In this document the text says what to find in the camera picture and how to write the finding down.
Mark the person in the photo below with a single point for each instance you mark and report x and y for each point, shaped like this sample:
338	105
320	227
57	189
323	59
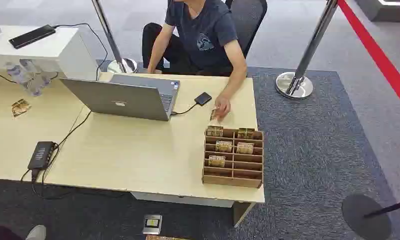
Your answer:
199	36

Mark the black external drive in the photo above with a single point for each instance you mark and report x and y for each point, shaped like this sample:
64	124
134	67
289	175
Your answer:
203	98

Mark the red barrier belt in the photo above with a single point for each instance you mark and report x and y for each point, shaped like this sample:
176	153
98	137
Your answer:
379	56

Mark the chrome stanchion post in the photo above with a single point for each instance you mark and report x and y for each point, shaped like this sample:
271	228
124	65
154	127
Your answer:
307	53
115	46

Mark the black office chair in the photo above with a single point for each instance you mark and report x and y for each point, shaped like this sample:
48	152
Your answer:
249	20

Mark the white cabinet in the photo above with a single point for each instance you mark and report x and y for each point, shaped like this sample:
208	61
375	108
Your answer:
53	49

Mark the dark grey rug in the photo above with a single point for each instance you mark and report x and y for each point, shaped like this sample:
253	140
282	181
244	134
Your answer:
312	149

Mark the person's left hand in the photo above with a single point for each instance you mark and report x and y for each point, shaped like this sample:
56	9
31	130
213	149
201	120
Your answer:
223	106

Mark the black usb hub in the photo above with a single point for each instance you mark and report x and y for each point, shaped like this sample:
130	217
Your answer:
41	155

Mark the black phone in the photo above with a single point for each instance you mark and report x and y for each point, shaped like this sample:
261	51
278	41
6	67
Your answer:
32	36

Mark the wooden card box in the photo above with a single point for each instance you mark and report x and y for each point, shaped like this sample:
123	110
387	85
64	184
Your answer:
233	172

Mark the person's right hand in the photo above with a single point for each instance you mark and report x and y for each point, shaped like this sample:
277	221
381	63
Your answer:
152	70

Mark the metal floor socket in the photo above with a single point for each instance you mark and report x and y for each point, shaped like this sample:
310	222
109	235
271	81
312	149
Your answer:
152	224

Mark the grey laptop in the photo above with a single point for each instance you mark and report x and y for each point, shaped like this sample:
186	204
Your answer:
120	99

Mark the grey shoe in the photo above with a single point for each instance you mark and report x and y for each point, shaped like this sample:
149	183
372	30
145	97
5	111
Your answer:
36	233

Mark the clear plastic water bottle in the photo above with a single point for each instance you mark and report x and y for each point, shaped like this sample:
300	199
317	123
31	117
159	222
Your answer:
37	79
18	74

